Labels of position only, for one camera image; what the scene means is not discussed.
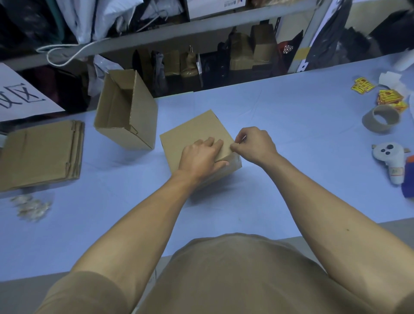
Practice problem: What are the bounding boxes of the small brown cardboard box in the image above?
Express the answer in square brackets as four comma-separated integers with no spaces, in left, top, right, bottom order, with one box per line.
[251,24,277,64]
[229,32,254,71]

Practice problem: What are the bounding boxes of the blue table cover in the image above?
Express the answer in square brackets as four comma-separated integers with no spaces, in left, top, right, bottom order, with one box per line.
[0,49,414,283]

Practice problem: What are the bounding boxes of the white paper roll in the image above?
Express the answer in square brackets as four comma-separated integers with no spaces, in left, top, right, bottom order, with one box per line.
[394,49,414,72]

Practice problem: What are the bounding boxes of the white box with label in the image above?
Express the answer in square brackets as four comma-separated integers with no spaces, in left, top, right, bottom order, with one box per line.
[187,0,246,19]

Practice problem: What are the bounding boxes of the white crumpled paper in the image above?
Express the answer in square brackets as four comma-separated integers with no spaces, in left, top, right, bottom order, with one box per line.
[378,72,414,97]

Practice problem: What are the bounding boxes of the stack of flat cardboard boxes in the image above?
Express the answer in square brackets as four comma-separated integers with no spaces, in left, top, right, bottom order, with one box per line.
[0,120,85,192]

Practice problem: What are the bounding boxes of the white paper sign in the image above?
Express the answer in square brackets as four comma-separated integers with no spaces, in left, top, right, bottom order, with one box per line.
[0,62,66,122]

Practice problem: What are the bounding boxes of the person's tan shirt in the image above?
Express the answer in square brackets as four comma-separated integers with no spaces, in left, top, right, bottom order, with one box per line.
[35,233,414,314]

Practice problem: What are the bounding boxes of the grey metal shelf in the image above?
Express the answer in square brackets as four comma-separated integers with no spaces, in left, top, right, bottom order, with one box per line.
[0,0,334,72]

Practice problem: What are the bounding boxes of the white plastic bags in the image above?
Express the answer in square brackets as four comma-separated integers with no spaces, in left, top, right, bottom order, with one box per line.
[55,0,185,44]

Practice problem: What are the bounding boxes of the blue orange object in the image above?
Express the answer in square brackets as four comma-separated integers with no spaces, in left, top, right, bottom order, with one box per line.
[402,155,414,198]

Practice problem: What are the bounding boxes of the person's right forearm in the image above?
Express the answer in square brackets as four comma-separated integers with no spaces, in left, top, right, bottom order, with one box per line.
[260,153,414,308]

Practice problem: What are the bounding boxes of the white cord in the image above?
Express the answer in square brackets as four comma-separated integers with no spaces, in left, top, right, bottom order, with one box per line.
[36,38,111,67]

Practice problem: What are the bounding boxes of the person's right hand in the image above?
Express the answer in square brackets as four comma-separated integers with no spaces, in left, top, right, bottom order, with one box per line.
[230,126,280,168]

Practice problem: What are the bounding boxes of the person's left forearm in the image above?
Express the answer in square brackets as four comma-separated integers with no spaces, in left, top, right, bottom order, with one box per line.
[69,170,198,310]

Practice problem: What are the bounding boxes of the open brown cardboard box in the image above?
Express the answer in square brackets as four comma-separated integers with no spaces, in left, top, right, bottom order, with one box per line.
[94,69,158,150]

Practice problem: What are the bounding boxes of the empty cardboard tape roll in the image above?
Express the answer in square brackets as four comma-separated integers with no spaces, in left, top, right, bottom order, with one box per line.
[362,104,401,132]

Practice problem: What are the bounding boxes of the yellow red sticker stack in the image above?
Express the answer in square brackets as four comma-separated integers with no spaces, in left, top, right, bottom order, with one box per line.
[351,77,376,95]
[376,89,409,113]

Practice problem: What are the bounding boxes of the person's left hand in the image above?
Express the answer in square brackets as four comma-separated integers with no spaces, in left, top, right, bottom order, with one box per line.
[177,137,230,184]

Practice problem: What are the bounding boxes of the clear plastic bag of pieces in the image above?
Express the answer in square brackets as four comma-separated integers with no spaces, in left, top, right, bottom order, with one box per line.
[9,194,53,223]

